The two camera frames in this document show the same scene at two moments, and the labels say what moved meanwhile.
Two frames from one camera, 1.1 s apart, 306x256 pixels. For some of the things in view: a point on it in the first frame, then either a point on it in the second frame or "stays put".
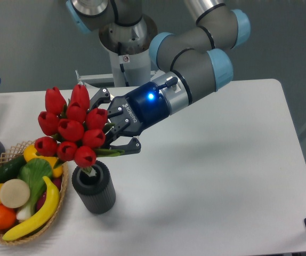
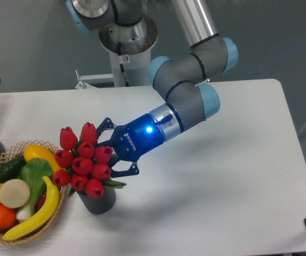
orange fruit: (0, 217) stays put
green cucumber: (8, 170) stays put
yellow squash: (30, 152) stays put
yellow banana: (50, 205) stays put
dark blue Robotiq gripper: (146, 106) → (133, 141)
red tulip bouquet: (75, 133) → (82, 164)
